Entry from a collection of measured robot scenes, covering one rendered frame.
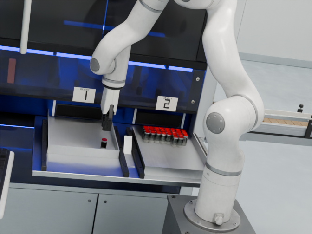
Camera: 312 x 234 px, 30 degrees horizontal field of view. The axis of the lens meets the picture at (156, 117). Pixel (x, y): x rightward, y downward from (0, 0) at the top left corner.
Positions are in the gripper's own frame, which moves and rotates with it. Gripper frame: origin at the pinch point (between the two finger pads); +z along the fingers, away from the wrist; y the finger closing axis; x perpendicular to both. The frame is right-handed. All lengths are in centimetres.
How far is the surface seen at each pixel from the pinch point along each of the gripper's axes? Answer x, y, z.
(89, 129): -3.6, -17.8, 11.0
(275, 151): 174, -207, 100
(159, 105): 23.2, -19.9, -1.9
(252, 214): 119, -107, 99
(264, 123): 76, -31, 6
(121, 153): 6.3, 5.6, 9.1
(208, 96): 43.2, -20.1, -7.8
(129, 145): 9.9, -0.5, 8.1
